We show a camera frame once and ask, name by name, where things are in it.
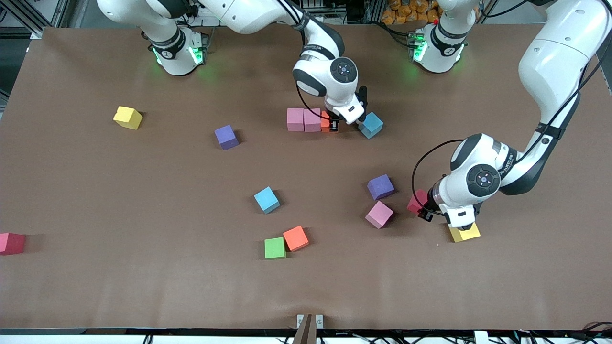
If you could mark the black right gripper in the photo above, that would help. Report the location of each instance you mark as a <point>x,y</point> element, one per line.
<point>334,123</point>

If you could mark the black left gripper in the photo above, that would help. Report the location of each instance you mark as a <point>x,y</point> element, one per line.
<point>427,212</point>

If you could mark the orange foam cube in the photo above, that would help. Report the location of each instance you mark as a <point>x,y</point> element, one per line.
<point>325,122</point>
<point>295,238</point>

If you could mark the red foam cube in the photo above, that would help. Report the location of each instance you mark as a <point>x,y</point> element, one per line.
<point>416,203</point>
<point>10,243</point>

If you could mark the pink foam cube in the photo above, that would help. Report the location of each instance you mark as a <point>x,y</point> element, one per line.
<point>379,214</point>
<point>295,120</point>
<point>312,120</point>

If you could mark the purple foam cube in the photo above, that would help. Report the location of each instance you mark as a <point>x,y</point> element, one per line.
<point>226,137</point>
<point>381,187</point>

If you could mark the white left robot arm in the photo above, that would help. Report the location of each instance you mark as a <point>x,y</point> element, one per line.
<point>550,62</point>

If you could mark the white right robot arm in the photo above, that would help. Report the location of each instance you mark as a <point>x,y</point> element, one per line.
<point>248,14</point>

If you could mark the blue foam cube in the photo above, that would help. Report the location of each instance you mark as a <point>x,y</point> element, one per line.
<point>373,126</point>
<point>267,199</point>

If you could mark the yellow foam cube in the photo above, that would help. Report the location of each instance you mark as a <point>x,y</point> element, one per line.
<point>466,235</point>
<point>127,118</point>

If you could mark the green foam cube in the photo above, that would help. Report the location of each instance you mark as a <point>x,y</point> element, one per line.
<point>275,248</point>

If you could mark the small white plastic box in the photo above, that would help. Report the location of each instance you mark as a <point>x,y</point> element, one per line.
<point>481,337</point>

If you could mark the bag of orange items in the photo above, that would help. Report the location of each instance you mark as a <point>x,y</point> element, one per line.
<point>406,9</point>

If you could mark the brown wooden strip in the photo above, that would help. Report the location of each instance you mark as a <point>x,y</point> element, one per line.
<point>306,332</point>

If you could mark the brown paper table cover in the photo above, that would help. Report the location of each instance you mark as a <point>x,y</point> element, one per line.
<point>143,191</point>

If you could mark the small metal table bracket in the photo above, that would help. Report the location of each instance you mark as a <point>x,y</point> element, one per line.
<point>300,320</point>

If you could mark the aluminium frame rail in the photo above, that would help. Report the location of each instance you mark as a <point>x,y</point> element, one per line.
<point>48,14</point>

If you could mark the metal corner bracket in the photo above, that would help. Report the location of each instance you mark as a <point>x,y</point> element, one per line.
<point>37,33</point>

